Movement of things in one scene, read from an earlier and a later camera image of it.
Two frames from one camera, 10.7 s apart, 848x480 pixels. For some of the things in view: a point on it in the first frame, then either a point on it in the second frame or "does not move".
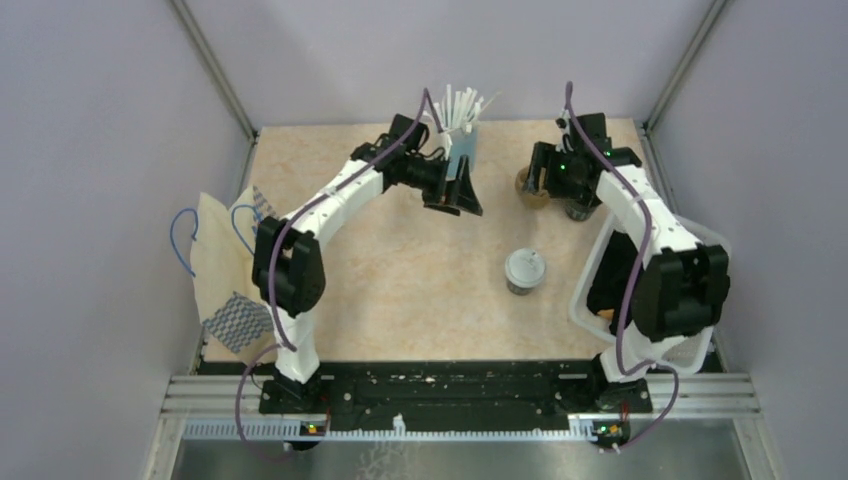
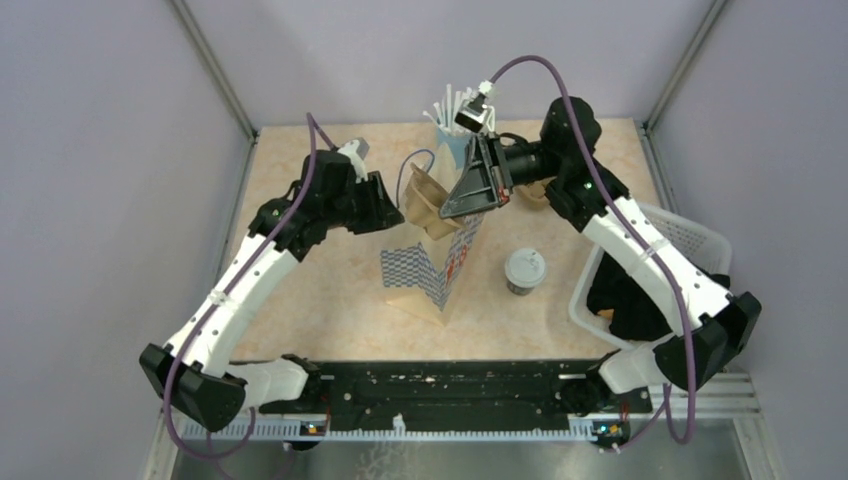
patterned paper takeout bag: x=238 y=326 -> x=426 y=280
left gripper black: x=465 y=195 -> x=381 y=213
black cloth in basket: x=611 y=282 does not move
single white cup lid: x=524 y=268 does not move
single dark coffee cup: x=522 y=291 does not move
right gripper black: x=545 y=156 -> x=478 y=187
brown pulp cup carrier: x=532 y=200 -> x=423 y=199
